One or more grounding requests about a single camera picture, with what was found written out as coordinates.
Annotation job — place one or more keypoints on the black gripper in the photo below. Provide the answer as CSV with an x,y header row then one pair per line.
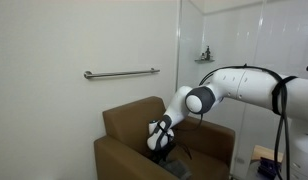
x,y
162,154

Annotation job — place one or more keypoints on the grey towel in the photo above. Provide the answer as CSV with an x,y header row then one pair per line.
x,y
176,168

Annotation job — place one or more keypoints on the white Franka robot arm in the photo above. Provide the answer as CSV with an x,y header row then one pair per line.
x,y
254,86

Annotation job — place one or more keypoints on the brown armchair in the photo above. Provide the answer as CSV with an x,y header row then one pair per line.
x,y
127,126

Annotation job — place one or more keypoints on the small shower shelf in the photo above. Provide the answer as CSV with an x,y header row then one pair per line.
x,y
204,61

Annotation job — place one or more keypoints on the wooden stool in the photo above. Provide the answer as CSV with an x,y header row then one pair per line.
x,y
265,152

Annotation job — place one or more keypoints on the small dark bottle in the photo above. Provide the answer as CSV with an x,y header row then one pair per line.
x,y
203,56

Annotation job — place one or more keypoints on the purple object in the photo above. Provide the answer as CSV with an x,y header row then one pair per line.
x,y
269,167

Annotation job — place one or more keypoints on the tall dark bottle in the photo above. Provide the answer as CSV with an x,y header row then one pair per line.
x,y
208,53

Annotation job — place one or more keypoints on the steel wall grab bar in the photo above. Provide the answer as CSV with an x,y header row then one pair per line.
x,y
120,73

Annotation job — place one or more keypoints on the glass shower enclosure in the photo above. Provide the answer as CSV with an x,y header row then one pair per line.
x,y
189,36

